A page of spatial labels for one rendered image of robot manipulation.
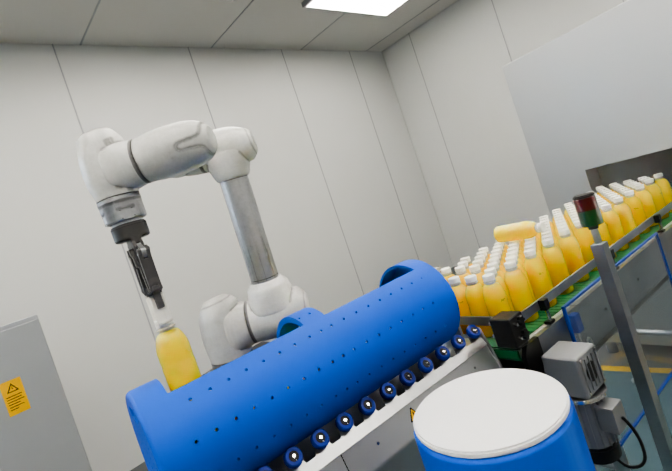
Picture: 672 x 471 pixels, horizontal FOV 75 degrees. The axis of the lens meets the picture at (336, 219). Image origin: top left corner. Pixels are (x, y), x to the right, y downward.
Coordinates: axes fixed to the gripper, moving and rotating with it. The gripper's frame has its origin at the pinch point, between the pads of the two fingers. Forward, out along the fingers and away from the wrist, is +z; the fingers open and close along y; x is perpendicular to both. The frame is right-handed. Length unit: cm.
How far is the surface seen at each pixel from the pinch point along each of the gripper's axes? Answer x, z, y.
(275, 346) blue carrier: 19.4, 17.6, 8.5
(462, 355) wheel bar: 73, 46, 11
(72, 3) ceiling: 54, -200, -219
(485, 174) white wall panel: 462, 18, -245
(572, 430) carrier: 40, 37, 63
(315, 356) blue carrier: 26.2, 23.1, 12.7
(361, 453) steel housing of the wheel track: 29, 50, 12
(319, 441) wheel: 20.7, 41.7, 10.9
